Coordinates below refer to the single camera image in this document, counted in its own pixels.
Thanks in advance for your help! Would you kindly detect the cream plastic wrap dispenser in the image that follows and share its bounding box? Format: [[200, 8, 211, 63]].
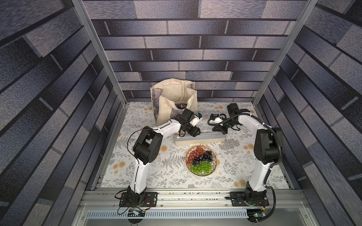
[[173, 131, 226, 146]]

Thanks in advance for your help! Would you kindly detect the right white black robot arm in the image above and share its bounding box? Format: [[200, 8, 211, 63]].
[[207, 103, 283, 203]]

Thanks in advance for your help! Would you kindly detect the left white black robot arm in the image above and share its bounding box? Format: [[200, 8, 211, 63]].
[[127, 109, 202, 201]]

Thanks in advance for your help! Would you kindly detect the patterned plate with orange rim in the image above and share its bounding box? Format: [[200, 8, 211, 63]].
[[185, 146, 217, 177]]

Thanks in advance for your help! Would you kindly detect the red grape bunch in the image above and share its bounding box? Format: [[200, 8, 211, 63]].
[[187, 146, 206, 162]]

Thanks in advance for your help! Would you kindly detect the dark snack packet in bag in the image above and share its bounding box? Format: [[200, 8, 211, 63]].
[[176, 103, 187, 110]]

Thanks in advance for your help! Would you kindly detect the black grape bunch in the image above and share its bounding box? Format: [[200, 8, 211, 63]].
[[192, 151, 214, 166]]

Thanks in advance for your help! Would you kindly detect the green grape bunch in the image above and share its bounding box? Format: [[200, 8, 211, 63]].
[[188, 161, 214, 176]]

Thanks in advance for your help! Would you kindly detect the cream canvas tote bag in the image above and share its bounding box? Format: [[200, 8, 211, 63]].
[[150, 79, 198, 126]]

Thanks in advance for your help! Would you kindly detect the right circuit board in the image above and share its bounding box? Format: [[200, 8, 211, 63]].
[[247, 209, 266, 223]]

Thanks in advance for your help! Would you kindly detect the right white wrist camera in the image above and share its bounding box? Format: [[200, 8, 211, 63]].
[[208, 114, 225, 124]]

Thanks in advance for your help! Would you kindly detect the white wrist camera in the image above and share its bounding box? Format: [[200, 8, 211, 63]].
[[208, 114, 225, 124], [190, 113, 203, 127]]

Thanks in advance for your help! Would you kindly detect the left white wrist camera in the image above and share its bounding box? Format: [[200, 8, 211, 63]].
[[190, 113, 203, 127]]

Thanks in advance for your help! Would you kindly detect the right black corrugated cable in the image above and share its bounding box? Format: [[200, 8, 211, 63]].
[[207, 112, 283, 223]]

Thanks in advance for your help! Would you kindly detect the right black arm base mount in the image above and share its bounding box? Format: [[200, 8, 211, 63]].
[[230, 191, 270, 208]]

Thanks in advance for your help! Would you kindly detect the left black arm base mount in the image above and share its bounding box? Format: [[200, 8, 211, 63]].
[[119, 192, 158, 208]]

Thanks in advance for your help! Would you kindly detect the slotted white cable duct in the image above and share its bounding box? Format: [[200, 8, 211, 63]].
[[86, 209, 249, 219]]

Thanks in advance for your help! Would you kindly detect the left circuit board with wires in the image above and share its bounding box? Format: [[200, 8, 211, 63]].
[[117, 198, 152, 225]]

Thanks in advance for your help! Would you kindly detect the aluminium mounting rail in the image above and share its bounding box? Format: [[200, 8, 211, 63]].
[[78, 188, 310, 210]]

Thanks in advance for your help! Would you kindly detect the right aluminium frame post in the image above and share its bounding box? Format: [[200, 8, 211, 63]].
[[252, 0, 318, 106]]

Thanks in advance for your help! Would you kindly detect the aluminium frame post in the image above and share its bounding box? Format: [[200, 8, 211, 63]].
[[71, 0, 127, 106], [252, 0, 318, 106]]

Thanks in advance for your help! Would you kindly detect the left aluminium frame post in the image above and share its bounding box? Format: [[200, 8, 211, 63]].
[[71, 0, 127, 106]]

